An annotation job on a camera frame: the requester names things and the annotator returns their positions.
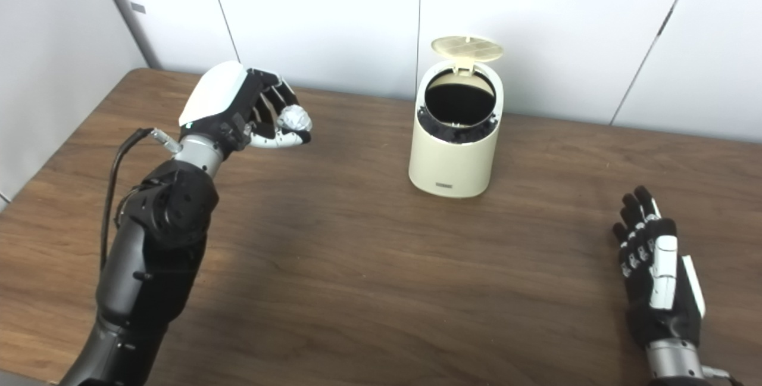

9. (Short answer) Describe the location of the cream round bin lid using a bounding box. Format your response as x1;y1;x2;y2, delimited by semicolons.
431;35;504;74

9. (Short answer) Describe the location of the white paper ball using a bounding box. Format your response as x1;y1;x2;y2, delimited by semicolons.
277;106;312;132

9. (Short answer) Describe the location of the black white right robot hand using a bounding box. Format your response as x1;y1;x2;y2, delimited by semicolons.
613;186;706;348

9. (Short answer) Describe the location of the cream-colored desktop trash bin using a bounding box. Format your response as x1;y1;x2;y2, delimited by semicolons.
408;35;504;198

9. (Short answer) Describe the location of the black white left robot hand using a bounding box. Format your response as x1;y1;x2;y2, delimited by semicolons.
179;61;313;151

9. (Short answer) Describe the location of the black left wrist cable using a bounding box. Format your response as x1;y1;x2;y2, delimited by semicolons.
99;128;182;270

